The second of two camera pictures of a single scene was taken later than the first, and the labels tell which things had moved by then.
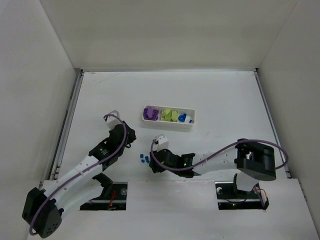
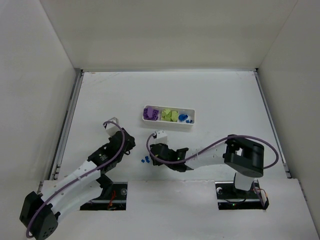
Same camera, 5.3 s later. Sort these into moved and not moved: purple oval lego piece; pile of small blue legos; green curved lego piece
Moved: pile of small blue legos
Not moved: purple oval lego piece; green curved lego piece
